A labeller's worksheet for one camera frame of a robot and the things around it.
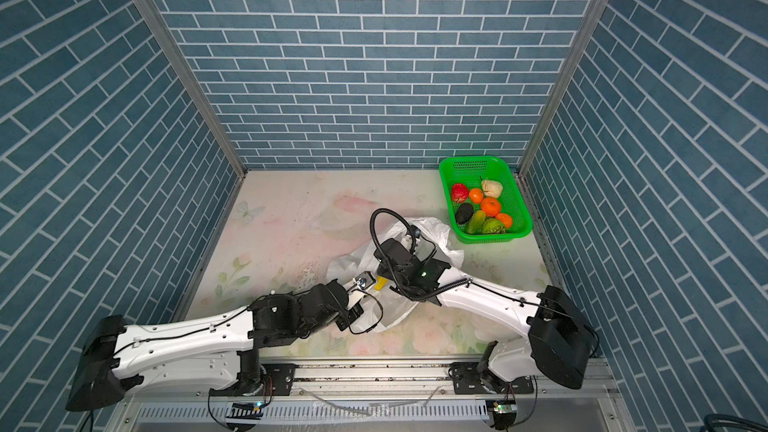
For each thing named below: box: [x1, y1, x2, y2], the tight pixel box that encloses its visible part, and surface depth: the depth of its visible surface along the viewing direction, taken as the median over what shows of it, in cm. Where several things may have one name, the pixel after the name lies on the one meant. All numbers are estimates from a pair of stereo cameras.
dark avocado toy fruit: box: [456, 202, 474, 224], surface depth 104 cm
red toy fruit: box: [451, 183, 469, 203], surface depth 110 cm
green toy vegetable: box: [467, 210, 486, 234], surface depth 102 cm
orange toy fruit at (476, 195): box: [469, 188, 484, 204], surface depth 110 cm
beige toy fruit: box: [482, 180, 503, 198], surface depth 111 cm
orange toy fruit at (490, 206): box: [481, 197, 501, 218], surface depth 107 cm
